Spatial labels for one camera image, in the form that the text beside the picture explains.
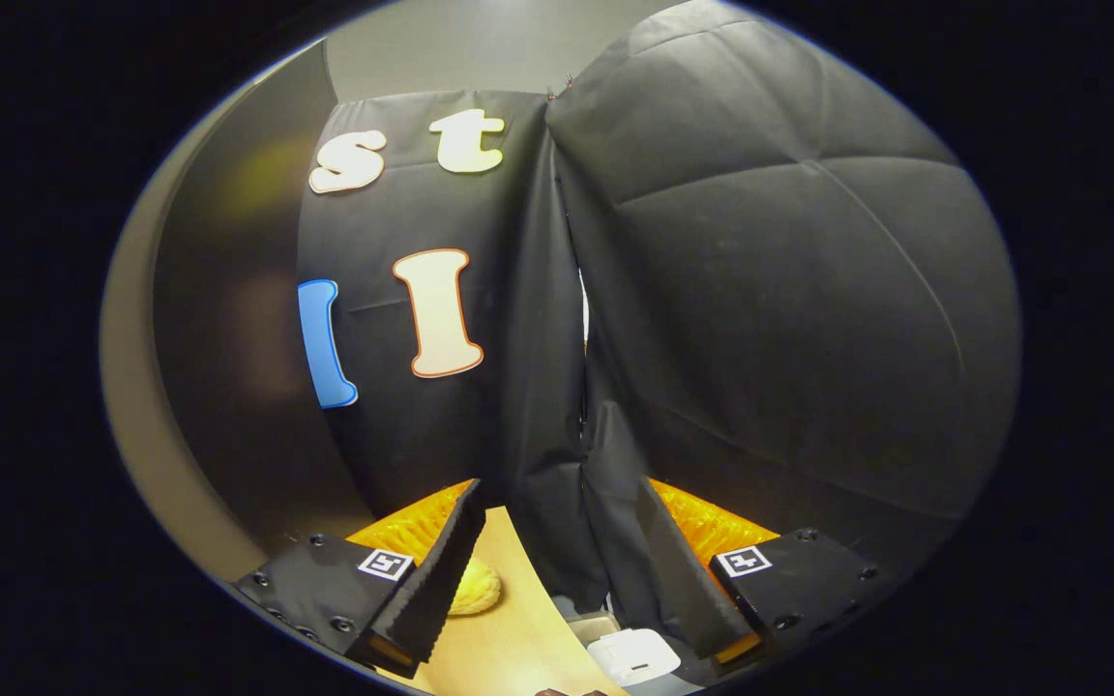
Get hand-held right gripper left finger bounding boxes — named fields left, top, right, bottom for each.
left=233, top=478, right=487, bottom=680

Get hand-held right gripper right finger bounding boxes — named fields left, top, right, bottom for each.
left=636, top=477, right=892, bottom=668

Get yellow sponge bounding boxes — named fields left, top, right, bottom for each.
left=446, top=559, right=504, bottom=618

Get white plastic device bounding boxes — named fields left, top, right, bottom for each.
left=586, top=628, right=683, bottom=688

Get black backdrop cloth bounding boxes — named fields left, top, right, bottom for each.
left=296, top=0, right=1022, bottom=668

